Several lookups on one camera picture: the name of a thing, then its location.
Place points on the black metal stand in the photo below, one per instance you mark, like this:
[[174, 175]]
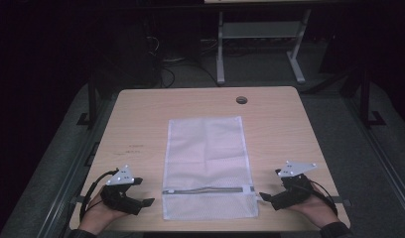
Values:
[[91, 105], [366, 99]]

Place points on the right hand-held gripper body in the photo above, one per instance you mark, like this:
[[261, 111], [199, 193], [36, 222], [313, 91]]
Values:
[[295, 191]]

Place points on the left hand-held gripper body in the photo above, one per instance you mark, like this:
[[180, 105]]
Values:
[[119, 195]]

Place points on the white metal desk frame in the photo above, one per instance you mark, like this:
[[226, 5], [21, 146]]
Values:
[[260, 30]]

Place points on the person's left hand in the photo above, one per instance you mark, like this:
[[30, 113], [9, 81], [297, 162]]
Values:
[[97, 214]]

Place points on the person's right hand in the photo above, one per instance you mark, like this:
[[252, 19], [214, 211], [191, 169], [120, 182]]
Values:
[[314, 208]]

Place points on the white mesh laundry bag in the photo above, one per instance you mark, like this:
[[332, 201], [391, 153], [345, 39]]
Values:
[[208, 165]]

